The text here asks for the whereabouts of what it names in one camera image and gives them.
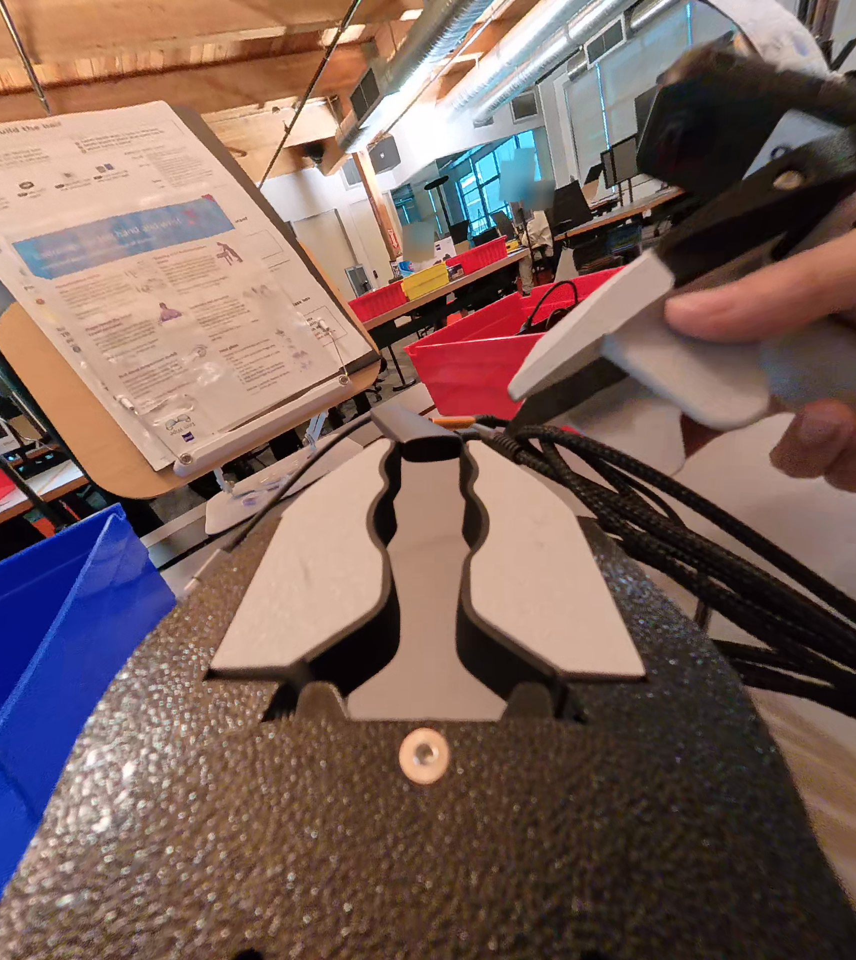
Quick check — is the laminated instruction sheet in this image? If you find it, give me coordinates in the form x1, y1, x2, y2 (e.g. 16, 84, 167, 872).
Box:
0, 101, 375, 474

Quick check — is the dark grey USB hub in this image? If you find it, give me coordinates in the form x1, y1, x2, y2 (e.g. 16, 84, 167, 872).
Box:
370, 405, 467, 462

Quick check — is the red storage bin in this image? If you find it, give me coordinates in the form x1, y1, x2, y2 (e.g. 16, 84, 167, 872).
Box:
443, 236, 508, 275
347, 281, 408, 324

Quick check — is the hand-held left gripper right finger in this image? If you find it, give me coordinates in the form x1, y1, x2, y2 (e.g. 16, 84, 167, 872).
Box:
458, 441, 647, 699

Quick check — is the black USB-C cable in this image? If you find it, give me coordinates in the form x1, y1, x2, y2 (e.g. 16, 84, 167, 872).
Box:
521, 281, 581, 335

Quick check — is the black cable with orange plug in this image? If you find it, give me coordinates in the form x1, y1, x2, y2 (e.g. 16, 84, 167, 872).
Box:
431, 414, 508, 436

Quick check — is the yellow bin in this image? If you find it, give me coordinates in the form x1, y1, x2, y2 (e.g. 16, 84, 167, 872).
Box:
400, 262, 450, 301

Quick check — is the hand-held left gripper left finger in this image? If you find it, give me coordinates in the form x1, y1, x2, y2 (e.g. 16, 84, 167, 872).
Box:
210, 438, 401, 695

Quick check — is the grey desk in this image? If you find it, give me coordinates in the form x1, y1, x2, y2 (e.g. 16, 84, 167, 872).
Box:
139, 382, 856, 960

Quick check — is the red divided bin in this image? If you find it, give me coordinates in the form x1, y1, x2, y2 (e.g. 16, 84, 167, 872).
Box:
404, 266, 628, 421

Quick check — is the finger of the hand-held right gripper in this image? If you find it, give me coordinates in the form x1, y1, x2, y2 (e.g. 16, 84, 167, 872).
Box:
506, 249, 774, 435

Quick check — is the person's right hand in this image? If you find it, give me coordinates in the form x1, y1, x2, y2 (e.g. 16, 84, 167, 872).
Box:
664, 202, 856, 495

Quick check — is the blue plastic bin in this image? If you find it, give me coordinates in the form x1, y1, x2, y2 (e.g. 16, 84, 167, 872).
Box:
0, 502, 176, 957

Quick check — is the wooden table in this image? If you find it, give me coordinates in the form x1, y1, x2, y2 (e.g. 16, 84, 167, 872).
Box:
360, 247, 534, 331

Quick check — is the black braided cable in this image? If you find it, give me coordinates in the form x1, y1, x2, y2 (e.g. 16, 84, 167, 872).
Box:
473, 420, 856, 759

